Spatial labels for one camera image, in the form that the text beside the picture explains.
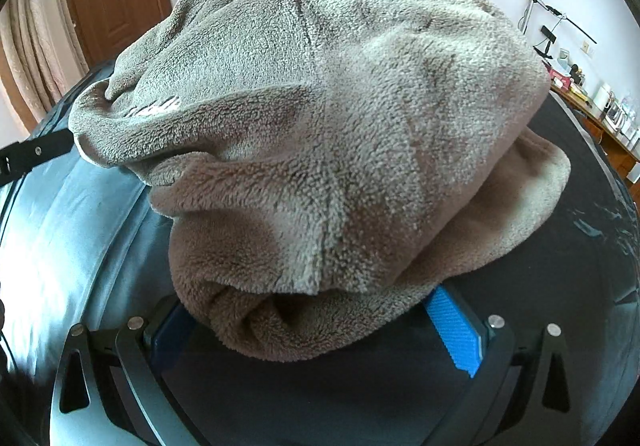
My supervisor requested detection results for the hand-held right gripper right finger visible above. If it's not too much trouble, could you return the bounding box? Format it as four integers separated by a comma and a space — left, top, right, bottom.
420, 285, 576, 446

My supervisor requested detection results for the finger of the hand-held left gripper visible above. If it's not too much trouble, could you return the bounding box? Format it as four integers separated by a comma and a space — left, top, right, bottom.
0, 130, 75, 187

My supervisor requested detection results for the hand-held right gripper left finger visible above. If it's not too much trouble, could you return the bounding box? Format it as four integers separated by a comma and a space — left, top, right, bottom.
50, 300, 211, 446

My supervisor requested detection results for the grey fleece sweater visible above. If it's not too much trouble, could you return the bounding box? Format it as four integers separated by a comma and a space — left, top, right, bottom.
67, 0, 572, 361

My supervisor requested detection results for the blue bed sheet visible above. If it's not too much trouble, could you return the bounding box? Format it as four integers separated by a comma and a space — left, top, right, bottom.
0, 60, 176, 446

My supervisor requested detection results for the black bed cover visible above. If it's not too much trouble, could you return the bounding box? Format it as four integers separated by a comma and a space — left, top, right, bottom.
150, 90, 640, 446

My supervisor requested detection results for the beige curtain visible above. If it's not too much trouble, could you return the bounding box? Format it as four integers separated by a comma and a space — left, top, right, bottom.
0, 0, 93, 119

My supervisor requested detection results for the wooden desk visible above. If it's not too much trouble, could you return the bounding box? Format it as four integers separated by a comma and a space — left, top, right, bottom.
550, 78, 640, 187

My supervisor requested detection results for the red box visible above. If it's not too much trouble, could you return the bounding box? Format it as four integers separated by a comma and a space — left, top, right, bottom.
547, 67, 576, 89

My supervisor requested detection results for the black desk lamp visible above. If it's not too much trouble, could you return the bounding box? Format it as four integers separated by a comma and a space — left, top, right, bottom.
520, 0, 598, 60

